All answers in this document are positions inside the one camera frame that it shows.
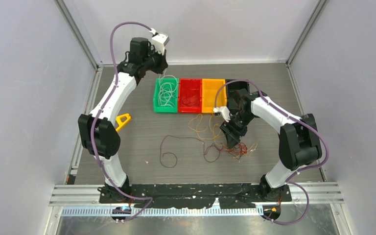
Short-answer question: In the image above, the yellow triangular plastic piece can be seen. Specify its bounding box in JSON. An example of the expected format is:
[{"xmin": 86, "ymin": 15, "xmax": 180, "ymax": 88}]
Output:
[{"xmin": 116, "ymin": 113, "xmax": 132, "ymax": 132}]

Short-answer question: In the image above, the red plastic bin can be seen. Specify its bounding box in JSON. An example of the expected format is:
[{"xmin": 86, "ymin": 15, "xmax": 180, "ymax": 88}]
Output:
[{"xmin": 178, "ymin": 78, "xmax": 202, "ymax": 114}]

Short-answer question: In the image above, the white wire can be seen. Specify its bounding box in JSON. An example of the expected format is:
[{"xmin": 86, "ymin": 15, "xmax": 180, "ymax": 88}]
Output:
[
  {"xmin": 157, "ymin": 82, "xmax": 179, "ymax": 108},
  {"xmin": 157, "ymin": 70, "xmax": 179, "ymax": 104}
]

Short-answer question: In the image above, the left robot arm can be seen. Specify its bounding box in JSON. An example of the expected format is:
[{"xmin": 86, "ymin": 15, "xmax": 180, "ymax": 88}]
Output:
[{"xmin": 78, "ymin": 33, "xmax": 169, "ymax": 203}]

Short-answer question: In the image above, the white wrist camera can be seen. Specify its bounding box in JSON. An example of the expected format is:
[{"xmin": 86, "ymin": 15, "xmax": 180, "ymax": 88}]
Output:
[
  {"xmin": 213, "ymin": 106, "xmax": 231, "ymax": 122},
  {"xmin": 149, "ymin": 28, "xmax": 170, "ymax": 55}
]

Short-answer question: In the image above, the black plastic bin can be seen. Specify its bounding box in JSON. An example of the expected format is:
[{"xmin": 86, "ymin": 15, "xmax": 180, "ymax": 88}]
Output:
[{"xmin": 226, "ymin": 81, "xmax": 250, "ymax": 98}]

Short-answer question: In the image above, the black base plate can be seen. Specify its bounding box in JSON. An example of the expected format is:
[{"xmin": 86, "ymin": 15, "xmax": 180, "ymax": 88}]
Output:
[{"xmin": 97, "ymin": 183, "xmax": 292, "ymax": 209}]

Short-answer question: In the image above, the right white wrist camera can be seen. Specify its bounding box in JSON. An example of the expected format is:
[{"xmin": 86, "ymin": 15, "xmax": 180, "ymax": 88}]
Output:
[{"xmin": 213, "ymin": 106, "xmax": 231, "ymax": 122}]

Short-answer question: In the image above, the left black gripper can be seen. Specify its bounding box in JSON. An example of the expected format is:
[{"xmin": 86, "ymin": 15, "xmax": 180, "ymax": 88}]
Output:
[{"xmin": 142, "ymin": 46, "xmax": 168, "ymax": 75}]

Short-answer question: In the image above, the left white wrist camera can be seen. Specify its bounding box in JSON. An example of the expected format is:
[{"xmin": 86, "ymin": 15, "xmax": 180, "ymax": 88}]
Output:
[{"xmin": 149, "ymin": 28, "xmax": 170, "ymax": 55}]

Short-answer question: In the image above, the brown wire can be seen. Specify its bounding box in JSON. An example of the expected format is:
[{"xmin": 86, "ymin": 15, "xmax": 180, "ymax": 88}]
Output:
[{"xmin": 160, "ymin": 135, "xmax": 208, "ymax": 168}]

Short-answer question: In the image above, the red wire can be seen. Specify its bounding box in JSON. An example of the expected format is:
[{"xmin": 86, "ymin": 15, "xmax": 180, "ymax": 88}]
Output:
[{"xmin": 181, "ymin": 94, "xmax": 201, "ymax": 109}]

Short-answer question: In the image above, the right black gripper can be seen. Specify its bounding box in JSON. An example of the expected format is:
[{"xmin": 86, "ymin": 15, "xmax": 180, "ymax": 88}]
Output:
[{"xmin": 220, "ymin": 111, "xmax": 256, "ymax": 149}]

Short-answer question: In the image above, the yellow plastic bin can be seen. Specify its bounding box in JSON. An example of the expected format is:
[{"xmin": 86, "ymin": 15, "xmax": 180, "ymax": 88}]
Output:
[{"xmin": 202, "ymin": 78, "xmax": 227, "ymax": 114}]

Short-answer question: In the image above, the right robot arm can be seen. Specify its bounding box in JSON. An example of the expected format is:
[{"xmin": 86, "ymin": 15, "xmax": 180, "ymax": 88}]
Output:
[{"xmin": 213, "ymin": 89, "xmax": 322, "ymax": 201}]

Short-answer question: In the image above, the slotted cable duct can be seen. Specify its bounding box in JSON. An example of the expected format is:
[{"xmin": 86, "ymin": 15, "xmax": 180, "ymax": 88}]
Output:
[{"xmin": 61, "ymin": 205, "xmax": 268, "ymax": 217}]

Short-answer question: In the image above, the yellow wire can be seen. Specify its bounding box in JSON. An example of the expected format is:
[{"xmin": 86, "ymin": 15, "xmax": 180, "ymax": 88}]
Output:
[{"xmin": 188, "ymin": 113, "xmax": 228, "ymax": 146}]

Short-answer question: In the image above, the black clear-topped device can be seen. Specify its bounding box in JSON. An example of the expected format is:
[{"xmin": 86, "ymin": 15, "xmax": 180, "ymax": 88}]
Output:
[{"xmin": 301, "ymin": 114, "xmax": 316, "ymax": 129}]

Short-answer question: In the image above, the green plastic bin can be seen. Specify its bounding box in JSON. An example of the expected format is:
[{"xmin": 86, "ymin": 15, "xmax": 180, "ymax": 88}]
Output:
[{"xmin": 153, "ymin": 77, "xmax": 179, "ymax": 113}]

